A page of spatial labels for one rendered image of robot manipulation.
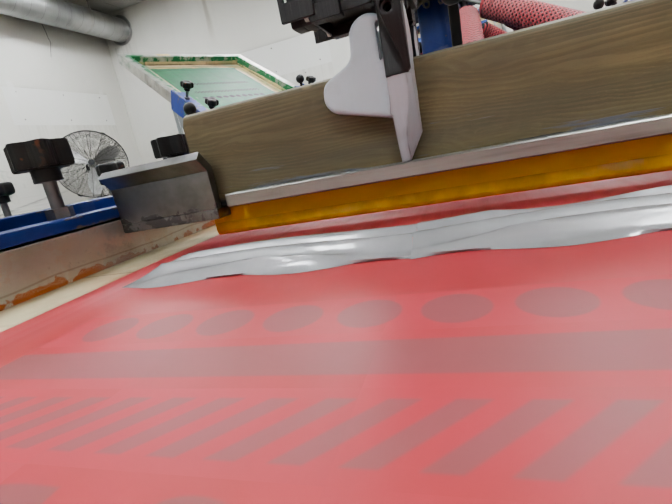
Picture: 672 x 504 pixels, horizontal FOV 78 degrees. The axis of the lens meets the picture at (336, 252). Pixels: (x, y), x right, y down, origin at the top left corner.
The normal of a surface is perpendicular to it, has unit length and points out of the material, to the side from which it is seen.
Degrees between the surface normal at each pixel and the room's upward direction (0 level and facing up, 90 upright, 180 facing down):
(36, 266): 90
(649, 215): 38
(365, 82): 83
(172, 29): 90
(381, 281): 0
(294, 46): 90
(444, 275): 0
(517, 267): 0
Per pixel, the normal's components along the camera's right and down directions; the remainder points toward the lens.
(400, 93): -0.23, 0.48
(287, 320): -0.19, -0.95
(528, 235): -0.29, -0.58
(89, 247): 0.94, -0.11
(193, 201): -0.28, 0.28
